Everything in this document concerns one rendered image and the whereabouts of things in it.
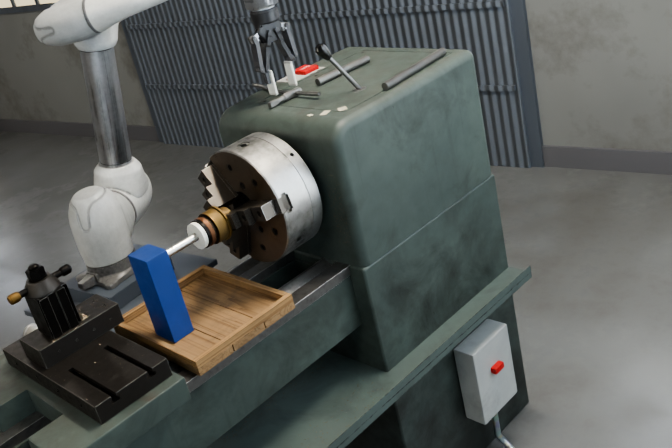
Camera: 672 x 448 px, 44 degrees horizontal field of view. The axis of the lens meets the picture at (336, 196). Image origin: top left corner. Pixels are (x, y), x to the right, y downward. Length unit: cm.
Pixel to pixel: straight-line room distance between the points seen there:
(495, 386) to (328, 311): 69
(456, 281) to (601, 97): 211
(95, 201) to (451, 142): 105
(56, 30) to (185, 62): 357
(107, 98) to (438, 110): 101
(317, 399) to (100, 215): 84
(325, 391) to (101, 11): 118
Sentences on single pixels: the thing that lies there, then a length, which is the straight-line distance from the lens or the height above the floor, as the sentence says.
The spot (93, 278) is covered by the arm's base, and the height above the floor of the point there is 83.
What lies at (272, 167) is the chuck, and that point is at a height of 119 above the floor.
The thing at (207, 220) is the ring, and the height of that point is 111.
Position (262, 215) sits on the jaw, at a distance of 199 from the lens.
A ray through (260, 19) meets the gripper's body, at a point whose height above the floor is 148.
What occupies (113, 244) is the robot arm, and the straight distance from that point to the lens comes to 258.
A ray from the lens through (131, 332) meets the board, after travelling 211.
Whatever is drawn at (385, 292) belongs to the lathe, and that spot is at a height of 76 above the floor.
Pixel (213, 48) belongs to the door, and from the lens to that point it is 570.
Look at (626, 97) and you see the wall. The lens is 434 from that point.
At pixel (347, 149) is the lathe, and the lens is 203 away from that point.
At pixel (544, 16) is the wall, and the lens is 435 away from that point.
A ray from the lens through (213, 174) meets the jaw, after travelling 212.
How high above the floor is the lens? 190
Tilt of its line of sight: 24 degrees down
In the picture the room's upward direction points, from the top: 14 degrees counter-clockwise
